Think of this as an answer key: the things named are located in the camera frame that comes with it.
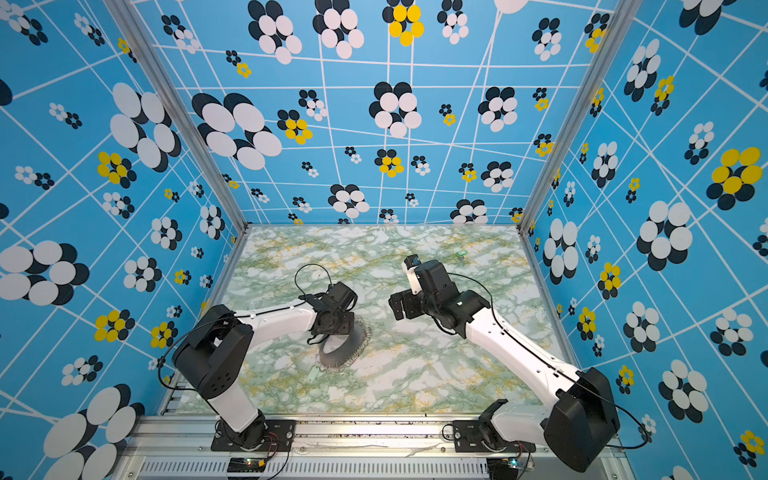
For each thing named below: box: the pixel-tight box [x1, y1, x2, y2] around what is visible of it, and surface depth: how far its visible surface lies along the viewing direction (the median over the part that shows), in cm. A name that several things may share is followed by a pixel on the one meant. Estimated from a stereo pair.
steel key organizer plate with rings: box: [317, 315, 373, 369], surface depth 91 cm
